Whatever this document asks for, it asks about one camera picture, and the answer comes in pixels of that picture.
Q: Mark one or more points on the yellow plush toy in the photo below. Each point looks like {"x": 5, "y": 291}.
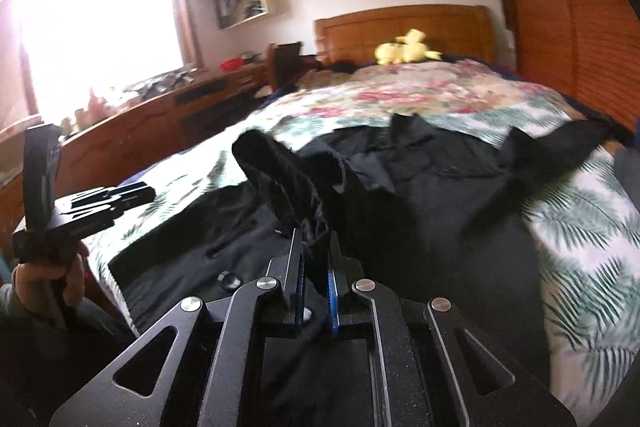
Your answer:
{"x": 405, "y": 49}

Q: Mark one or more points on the person's left hand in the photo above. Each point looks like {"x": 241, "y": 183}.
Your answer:
{"x": 76, "y": 279}

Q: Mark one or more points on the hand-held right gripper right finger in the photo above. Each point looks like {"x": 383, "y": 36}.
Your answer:
{"x": 332, "y": 292}

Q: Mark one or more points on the grey bed sheet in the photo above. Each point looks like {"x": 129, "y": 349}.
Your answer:
{"x": 629, "y": 174}

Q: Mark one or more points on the person's left forearm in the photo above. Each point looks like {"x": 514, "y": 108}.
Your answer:
{"x": 15, "y": 302}

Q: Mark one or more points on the pile of desk clutter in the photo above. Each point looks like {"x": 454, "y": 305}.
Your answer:
{"x": 145, "y": 89}

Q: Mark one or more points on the black coat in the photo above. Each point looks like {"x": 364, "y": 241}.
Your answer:
{"x": 425, "y": 217}

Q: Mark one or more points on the long wooden desk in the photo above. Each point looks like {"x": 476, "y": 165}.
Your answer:
{"x": 150, "y": 127}

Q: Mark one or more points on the dark wooden chair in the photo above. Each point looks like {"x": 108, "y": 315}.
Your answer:
{"x": 286, "y": 64}

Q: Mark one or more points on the leaf print bed sheet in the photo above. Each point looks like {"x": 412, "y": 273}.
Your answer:
{"x": 575, "y": 232}

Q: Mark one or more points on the wooden louvred wardrobe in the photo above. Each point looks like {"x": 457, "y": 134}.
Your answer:
{"x": 565, "y": 7}

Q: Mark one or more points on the wooden headboard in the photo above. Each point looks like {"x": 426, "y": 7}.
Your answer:
{"x": 450, "y": 27}

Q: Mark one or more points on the floral quilt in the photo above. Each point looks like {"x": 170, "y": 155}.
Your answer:
{"x": 400, "y": 92}

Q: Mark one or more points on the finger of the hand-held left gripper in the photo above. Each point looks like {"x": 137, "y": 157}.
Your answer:
{"x": 117, "y": 193}
{"x": 105, "y": 209}

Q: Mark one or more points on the window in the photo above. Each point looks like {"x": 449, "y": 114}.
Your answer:
{"x": 105, "y": 27}

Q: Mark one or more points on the red bowl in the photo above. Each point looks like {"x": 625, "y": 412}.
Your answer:
{"x": 231, "y": 65}

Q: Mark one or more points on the person's dark clothing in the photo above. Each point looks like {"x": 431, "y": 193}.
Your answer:
{"x": 55, "y": 372}

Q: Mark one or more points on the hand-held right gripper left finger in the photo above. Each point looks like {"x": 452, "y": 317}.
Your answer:
{"x": 299, "y": 287}

